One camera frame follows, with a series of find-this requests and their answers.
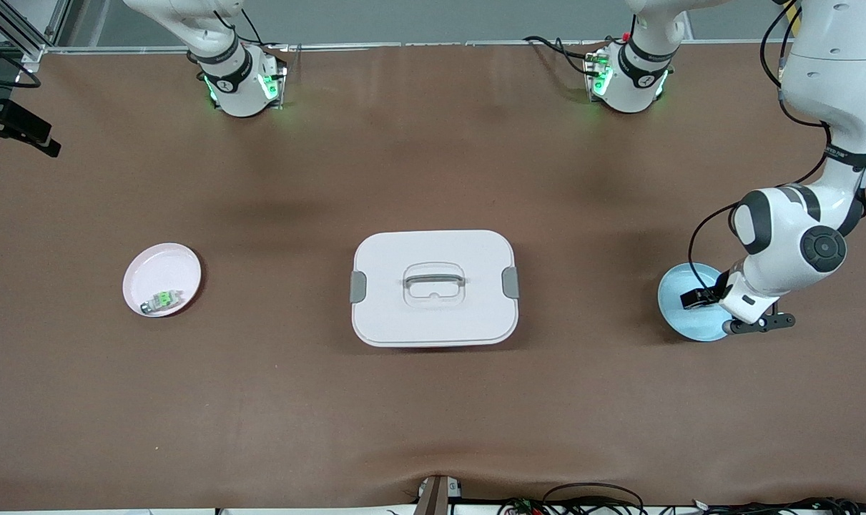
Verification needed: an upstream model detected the tangled cable bundle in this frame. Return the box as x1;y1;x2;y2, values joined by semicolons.
497;496;866;515

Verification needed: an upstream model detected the green and white switch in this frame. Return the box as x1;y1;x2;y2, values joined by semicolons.
140;289;184;315

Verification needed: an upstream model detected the grey box lid handle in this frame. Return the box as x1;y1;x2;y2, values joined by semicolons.
403;272;468;291

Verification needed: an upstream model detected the black right base cable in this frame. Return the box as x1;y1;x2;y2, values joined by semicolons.
215;7;288;52

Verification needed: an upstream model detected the black left base cable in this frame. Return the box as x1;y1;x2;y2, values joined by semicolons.
523;34;605;78

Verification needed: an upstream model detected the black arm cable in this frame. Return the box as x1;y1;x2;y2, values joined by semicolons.
0;36;42;90
687;0;866;290

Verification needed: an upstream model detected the light blue round plate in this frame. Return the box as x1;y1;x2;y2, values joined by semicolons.
656;263;735;343

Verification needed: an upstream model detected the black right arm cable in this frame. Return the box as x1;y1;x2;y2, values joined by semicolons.
0;36;42;90

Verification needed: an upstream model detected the black base cable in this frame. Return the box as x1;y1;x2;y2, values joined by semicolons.
215;7;288;52
523;34;605;78

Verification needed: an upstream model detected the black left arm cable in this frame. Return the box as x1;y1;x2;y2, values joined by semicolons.
687;0;866;290

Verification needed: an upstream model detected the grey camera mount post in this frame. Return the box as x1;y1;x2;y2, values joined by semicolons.
415;474;462;515

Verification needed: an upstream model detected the pink round plate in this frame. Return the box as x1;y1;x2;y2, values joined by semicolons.
122;243;203;318

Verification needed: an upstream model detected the white lidded storage box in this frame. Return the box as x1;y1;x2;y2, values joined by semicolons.
350;230;520;348

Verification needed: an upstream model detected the black cable loop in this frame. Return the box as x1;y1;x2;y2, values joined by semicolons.
542;482;646;515

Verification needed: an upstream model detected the aluminium frame post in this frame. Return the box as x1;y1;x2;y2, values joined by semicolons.
0;0;72;72

